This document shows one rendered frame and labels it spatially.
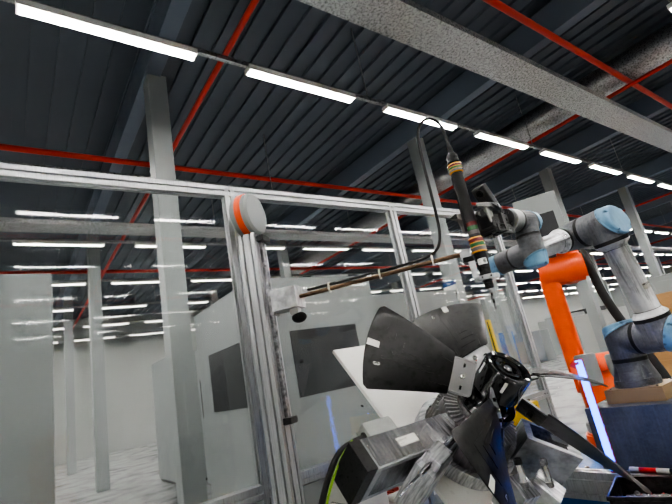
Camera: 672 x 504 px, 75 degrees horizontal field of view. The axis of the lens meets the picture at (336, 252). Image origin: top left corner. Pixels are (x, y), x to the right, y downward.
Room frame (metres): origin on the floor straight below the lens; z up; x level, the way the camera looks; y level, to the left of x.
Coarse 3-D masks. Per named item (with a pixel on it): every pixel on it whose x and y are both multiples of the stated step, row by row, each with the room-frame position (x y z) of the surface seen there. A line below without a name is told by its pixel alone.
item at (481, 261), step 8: (448, 152) 1.24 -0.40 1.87; (448, 160) 1.24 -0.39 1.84; (456, 160) 1.26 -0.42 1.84; (480, 256) 1.23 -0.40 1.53; (480, 264) 1.23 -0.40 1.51; (488, 264) 1.23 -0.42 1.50; (480, 272) 1.24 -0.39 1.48; (488, 272) 1.23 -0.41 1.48; (488, 280) 1.23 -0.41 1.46; (488, 288) 1.24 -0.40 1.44
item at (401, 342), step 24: (384, 312) 1.15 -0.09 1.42; (384, 336) 1.13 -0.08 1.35; (408, 336) 1.14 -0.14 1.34; (432, 336) 1.16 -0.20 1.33; (384, 360) 1.11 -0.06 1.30; (408, 360) 1.13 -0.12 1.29; (432, 360) 1.14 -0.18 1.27; (384, 384) 1.10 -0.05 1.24; (408, 384) 1.12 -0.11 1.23; (432, 384) 1.14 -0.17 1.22
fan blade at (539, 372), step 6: (534, 372) 1.38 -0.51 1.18; (540, 372) 1.38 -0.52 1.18; (546, 372) 1.36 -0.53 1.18; (552, 372) 1.35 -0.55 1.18; (558, 372) 1.37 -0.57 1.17; (564, 372) 1.39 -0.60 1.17; (570, 378) 1.25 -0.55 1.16; (576, 378) 1.26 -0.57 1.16; (582, 378) 1.30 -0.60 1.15; (588, 378) 1.34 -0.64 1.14; (600, 384) 1.28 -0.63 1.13
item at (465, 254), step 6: (462, 252) 1.24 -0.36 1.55; (468, 252) 1.24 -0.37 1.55; (462, 258) 1.25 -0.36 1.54; (468, 258) 1.24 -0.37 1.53; (474, 264) 1.24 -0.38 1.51; (474, 270) 1.24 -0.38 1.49; (474, 276) 1.24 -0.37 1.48; (480, 276) 1.22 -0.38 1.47; (486, 276) 1.21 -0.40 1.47; (492, 276) 1.21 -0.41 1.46; (498, 276) 1.22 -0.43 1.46; (480, 282) 1.27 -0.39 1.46
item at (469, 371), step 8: (456, 360) 1.16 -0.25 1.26; (464, 360) 1.17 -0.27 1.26; (456, 368) 1.16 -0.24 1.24; (464, 368) 1.17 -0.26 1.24; (472, 368) 1.17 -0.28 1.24; (456, 376) 1.16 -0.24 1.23; (472, 376) 1.17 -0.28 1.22; (456, 384) 1.16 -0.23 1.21; (464, 384) 1.17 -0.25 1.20; (472, 384) 1.17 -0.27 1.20; (456, 392) 1.16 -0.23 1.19; (464, 392) 1.17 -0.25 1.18
